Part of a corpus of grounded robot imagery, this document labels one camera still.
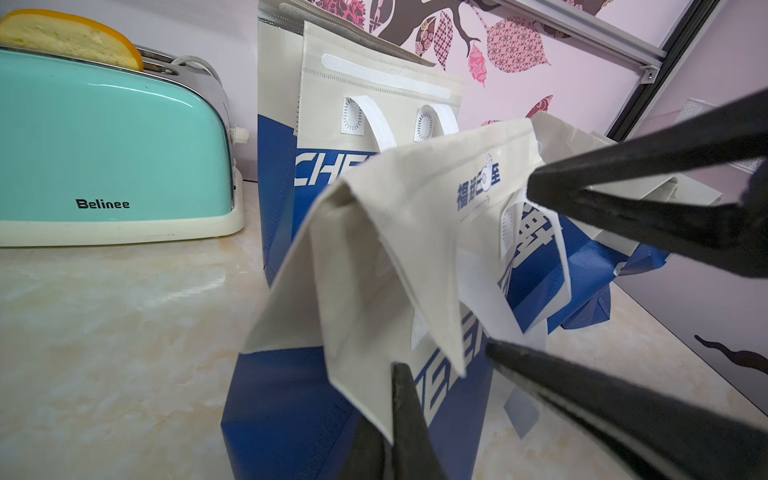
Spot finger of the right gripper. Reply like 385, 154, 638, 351
526, 88, 768, 278

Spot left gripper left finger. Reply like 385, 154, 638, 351
338, 362, 446, 479

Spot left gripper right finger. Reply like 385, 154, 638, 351
485, 340, 767, 479

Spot takeout bag blue beige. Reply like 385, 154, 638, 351
221, 119, 571, 479
508, 111, 722, 332

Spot mint green toaster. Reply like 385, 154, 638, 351
1, 47, 248, 247

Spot front bread slice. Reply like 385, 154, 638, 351
1, 9, 144, 71

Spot white wire shelf basket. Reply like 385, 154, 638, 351
673, 99, 767, 174

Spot aluminium rail back wall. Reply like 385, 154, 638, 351
497, 0, 666, 85

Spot white toaster power cord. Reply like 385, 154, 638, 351
170, 55, 223, 82

